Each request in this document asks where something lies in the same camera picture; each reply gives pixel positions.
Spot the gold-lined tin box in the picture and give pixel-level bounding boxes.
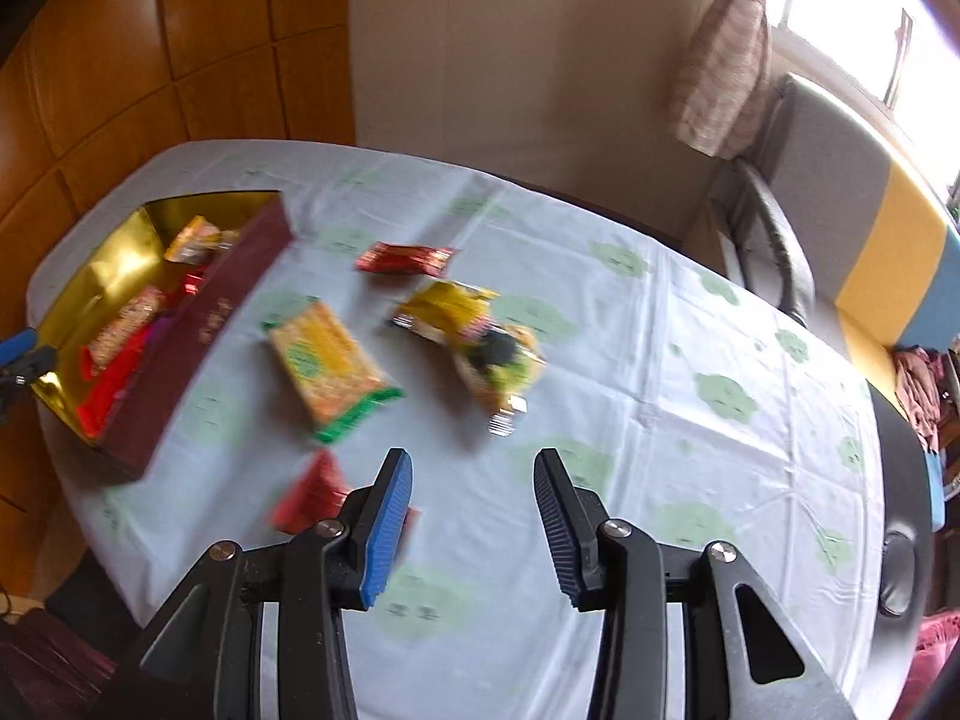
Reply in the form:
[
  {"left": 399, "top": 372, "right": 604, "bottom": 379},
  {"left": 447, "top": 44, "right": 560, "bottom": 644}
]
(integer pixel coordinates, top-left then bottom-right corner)
[{"left": 31, "top": 190, "right": 295, "bottom": 482}]

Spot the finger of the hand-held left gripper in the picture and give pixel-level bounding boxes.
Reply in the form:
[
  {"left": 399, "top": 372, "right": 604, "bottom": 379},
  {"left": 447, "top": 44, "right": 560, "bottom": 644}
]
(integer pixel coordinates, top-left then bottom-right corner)
[
  {"left": 0, "top": 347, "right": 59, "bottom": 406},
  {"left": 0, "top": 326, "right": 40, "bottom": 367}
]

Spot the grey yellow blue sofa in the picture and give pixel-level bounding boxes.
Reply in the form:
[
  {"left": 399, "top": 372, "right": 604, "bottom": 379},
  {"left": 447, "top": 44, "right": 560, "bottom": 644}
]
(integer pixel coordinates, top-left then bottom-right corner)
[{"left": 690, "top": 71, "right": 960, "bottom": 541}]

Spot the red snack wrapper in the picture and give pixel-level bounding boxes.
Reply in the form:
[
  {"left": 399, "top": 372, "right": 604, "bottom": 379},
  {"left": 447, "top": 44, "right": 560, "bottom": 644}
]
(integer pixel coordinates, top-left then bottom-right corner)
[{"left": 75, "top": 326, "right": 155, "bottom": 442}]

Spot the bright window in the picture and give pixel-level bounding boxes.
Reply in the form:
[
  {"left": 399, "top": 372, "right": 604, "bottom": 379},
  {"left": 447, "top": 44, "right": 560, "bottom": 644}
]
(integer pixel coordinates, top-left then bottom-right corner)
[{"left": 765, "top": 0, "right": 960, "bottom": 113}]

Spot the gold green-leaf snack packet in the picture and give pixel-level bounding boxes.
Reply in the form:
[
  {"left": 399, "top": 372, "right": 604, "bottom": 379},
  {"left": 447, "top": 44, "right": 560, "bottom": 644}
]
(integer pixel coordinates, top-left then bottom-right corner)
[{"left": 452, "top": 322, "right": 550, "bottom": 437}]

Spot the white green-print tablecloth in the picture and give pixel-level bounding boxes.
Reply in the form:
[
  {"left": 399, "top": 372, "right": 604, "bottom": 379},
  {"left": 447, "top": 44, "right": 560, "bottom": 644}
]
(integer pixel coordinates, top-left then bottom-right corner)
[{"left": 26, "top": 139, "right": 931, "bottom": 720}]

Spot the small red snack packet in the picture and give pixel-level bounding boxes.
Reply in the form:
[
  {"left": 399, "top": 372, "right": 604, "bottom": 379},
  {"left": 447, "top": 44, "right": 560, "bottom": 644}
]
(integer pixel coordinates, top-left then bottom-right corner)
[{"left": 354, "top": 241, "right": 458, "bottom": 278}]

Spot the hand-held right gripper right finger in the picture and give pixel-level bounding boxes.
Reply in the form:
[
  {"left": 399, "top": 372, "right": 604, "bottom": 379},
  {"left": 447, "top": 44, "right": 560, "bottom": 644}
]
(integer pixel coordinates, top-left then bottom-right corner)
[{"left": 532, "top": 448, "right": 856, "bottom": 720}]

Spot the yellow black-print snack packet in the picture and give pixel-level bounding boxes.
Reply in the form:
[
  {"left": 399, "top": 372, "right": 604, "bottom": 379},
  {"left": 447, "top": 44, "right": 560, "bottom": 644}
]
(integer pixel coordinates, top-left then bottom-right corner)
[{"left": 390, "top": 280, "right": 526, "bottom": 372}]

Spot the green-edged cracker packet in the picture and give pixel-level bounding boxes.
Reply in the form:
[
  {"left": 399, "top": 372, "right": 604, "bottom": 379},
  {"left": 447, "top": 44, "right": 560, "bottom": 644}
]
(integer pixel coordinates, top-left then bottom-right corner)
[{"left": 261, "top": 298, "right": 404, "bottom": 445}]

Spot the dark red cloth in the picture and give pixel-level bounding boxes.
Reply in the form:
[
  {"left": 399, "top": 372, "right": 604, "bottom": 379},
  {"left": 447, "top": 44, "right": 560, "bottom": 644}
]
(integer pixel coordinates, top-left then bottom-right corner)
[{"left": 0, "top": 604, "right": 121, "bottom": 720}]

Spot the clear pastry packet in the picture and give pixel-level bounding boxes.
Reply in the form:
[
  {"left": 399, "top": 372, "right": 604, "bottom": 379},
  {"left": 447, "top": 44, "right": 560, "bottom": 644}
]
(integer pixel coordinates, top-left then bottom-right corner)
[{"left": 163, "top": 215, "right": 242, "bottom": 265}]

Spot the pale checked curtain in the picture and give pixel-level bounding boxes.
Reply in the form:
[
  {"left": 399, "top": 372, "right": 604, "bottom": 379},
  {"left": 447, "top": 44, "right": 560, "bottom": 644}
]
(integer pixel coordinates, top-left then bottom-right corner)
[{"left": 667, "top": 0, "right": 796, "bottom": 158}]

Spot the red-white printed cracker packet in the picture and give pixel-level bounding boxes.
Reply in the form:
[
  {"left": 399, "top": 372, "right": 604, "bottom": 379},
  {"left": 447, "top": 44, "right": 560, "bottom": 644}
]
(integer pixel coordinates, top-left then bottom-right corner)
[{"left": 84, "top": 285, "right": 167, "bottom": 370}]

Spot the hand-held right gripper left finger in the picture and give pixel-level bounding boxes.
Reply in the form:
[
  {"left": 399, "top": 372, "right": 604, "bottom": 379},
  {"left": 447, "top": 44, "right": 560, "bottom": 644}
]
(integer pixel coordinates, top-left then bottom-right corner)
[{"left": 97, "top": 448, "right": 415, "bottom": 720}]

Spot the pink crumpled cloth pile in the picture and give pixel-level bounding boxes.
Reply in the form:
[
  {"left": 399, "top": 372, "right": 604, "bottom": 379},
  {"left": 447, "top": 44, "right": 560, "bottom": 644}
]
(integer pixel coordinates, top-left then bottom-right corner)
[{"left": 889, "top": 345, "right": 960, "bottom": 458}]

